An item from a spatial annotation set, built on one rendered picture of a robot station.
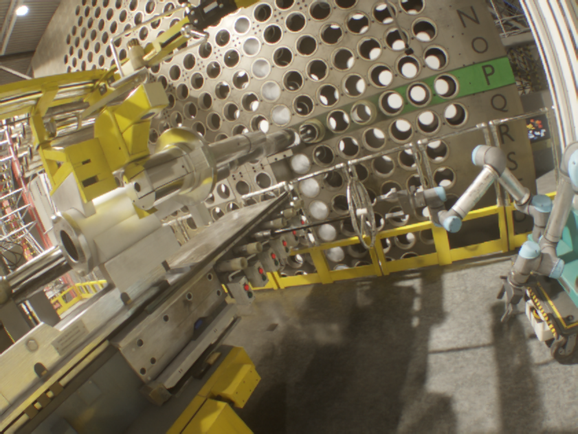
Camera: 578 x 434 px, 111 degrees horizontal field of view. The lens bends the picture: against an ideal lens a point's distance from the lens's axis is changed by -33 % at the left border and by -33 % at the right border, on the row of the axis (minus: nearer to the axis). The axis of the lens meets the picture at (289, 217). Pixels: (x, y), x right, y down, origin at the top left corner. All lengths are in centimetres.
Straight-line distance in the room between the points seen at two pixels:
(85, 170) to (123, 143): 20
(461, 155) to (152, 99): 267
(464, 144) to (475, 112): 33
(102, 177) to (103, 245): 29
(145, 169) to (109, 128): 24
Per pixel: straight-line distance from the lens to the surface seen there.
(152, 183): 122
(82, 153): 134
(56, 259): 170
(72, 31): 665
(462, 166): 310
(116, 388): 140
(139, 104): 115
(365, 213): 154
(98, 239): 136
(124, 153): 126
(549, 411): 160
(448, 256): 251
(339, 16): 314
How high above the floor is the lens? 137
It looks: 15 degrees down
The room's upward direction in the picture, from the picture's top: 23 degrees counter-clockwise
